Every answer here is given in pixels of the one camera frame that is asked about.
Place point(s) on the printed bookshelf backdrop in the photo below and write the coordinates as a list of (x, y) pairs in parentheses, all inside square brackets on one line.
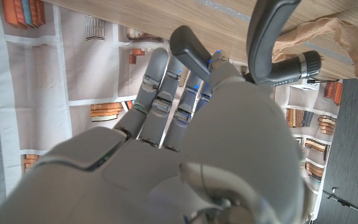
[(73, 77)]

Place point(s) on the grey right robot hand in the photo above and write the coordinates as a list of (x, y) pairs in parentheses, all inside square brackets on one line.
[(222, 149)]

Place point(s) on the black hand grip exerciser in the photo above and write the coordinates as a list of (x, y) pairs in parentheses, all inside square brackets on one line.
[(263, 34)]

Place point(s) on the tan nylon stocking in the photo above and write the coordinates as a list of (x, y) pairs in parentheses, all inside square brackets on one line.
[(346, 40)]

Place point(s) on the white power outlet box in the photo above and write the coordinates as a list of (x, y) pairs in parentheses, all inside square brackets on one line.
[(303, 84)]

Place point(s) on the dark perforated partition panel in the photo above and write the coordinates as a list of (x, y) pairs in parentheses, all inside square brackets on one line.
[(350, 155)]

